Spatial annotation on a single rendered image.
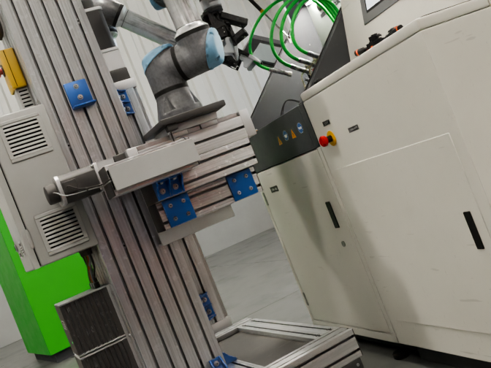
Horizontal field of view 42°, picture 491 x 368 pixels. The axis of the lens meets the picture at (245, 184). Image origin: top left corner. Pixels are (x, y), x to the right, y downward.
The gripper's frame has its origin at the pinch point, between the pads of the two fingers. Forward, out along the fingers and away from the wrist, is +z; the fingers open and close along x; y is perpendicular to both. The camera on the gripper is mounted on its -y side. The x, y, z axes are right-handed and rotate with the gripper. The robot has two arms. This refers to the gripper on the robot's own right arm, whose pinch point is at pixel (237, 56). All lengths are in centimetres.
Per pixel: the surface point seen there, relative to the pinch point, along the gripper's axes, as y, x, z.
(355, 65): -3, 70, 27
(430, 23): -6, 101, 27
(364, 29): -27, 44, 13
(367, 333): -3, 11, 114
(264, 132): -2.6, -9.0, 30.2
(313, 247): -3, -7, 79
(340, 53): -23.3, 31.0, 16.3
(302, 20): -52, -35, -14
